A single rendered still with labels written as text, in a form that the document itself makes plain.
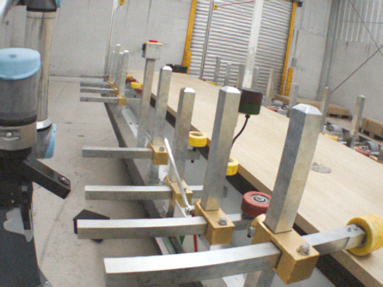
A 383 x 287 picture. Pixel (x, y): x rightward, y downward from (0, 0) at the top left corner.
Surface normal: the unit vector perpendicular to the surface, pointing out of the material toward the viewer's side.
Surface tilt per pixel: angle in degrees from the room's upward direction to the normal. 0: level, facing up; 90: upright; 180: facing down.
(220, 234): 90
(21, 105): 91
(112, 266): 0
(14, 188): 90
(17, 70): 88
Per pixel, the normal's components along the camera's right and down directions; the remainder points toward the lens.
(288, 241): 0.15, -0.94
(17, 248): 0.72, 0.30
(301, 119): -0.93, -0.03
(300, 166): 0.33, 0.33
